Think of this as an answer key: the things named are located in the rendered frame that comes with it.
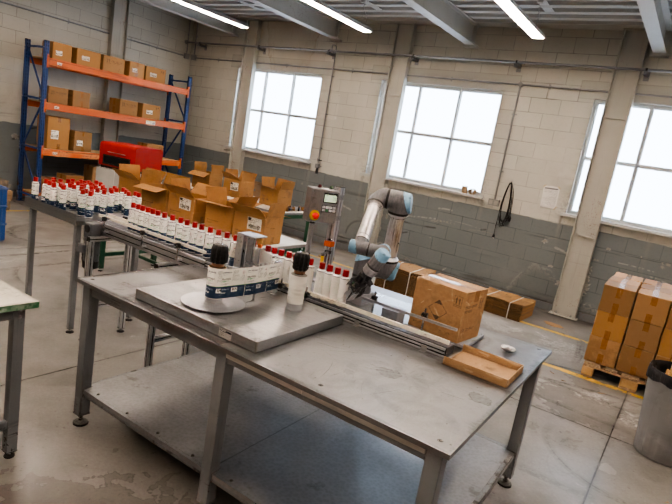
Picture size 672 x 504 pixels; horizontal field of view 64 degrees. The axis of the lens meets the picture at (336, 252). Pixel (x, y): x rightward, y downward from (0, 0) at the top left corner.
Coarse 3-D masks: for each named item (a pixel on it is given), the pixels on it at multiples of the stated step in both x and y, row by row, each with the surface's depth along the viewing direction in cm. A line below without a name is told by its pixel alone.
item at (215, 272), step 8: (216, 248) 253; (224, 248) 254; (216, 256) 253; (224, 256) 254; (216, 264) 255; (208, 272) 256; (216, 272) 254; (208, 280) 256; (216, 280) 255; (208, 288) 257; (216, 288) 256; (208, 296) 257; (216, 296) 257
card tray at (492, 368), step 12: (468, 348) 268; (444, 360) 248; (456, 360) 245; (468, 360) 258; (480, 360) 261; (492, 360) 262; (504, 360) 259; (468, 372) 242; (480, 372) 239; (492, 372) 248; (504, 372) 250; (516, 372) 243; (504, 384) 234
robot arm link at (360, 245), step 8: (376, 192) 306; (384, 192) 305; (368, 200) 305; (376, 200) 302; (384, 200) 304; (368, 208) 301; (376, 208) 301; (368, 216) 296; (376, 216) 299; (368, 224) 293; (360, 232) 290; (368, 232) 290; (352, 240) 286; (360, 240) 286; (368, 240) 289; (352, 248) 285; (360, 248) 284; (368, 248) 283
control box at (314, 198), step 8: (312, 192) 298; (320, 192) 299; (328, 192) 300; (336, 192) 302; (312, 200) 298; (320, 200) 300; (304, 208) 306; (312, 208) 299; (320, 208) 301; (336, 208) 304; (304, 216) 305; (320, 216) 302; (328, 216) 304
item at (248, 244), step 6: (240, 234) 310; (240, 240) 309; (246, 240) 318; (252, 240) 310; (240, 246) 310; (246, 246) 308; (252, 246) 312; (240, 252) 310; (246, 252) 309; (252, 252) 308; (234, 258) 313; (240, 258) 310; (246, 258) 310; (252, 258) 309; (234, 264) 313; (240, 264) 311; (246, 264) 311
